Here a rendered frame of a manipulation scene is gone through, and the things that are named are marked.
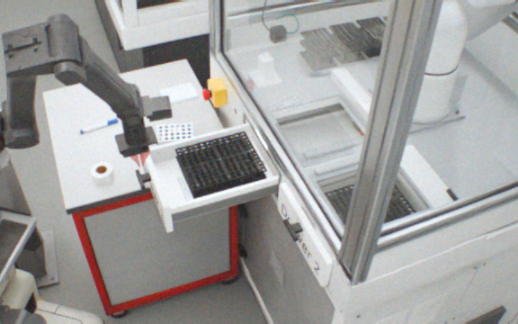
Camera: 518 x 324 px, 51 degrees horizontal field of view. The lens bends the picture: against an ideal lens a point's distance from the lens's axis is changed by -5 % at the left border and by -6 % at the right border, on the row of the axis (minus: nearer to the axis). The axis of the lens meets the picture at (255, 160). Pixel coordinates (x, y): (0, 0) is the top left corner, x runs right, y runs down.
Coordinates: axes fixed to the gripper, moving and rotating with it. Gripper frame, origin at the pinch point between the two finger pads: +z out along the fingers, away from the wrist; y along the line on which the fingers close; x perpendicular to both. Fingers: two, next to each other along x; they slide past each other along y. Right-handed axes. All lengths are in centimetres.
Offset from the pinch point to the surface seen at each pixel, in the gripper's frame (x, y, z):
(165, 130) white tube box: 32.4, 13.9, 20.4
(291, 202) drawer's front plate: -21.7, 34.6, 7.2
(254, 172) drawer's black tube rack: -5.6, 30.7, 10.0
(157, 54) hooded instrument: 86, 25, 26
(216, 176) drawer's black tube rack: -3.3, 19.9, 9.8
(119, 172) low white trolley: 22.4, -4.7, 23.5
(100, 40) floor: 225, 14, 100
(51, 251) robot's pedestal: 60, -41, 98
